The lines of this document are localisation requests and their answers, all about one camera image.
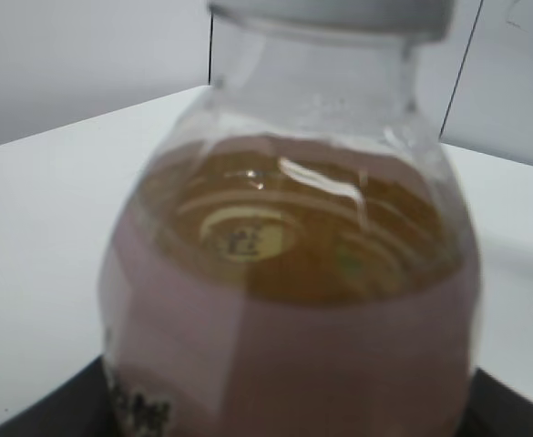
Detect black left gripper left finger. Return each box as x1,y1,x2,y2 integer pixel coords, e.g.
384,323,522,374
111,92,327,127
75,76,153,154
0,358,111,436

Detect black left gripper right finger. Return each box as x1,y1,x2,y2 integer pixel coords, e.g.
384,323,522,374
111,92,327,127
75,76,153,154
466,370,533,437

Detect pink label tea bottle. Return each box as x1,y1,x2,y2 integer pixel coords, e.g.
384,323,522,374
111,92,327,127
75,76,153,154
98,1,481,436

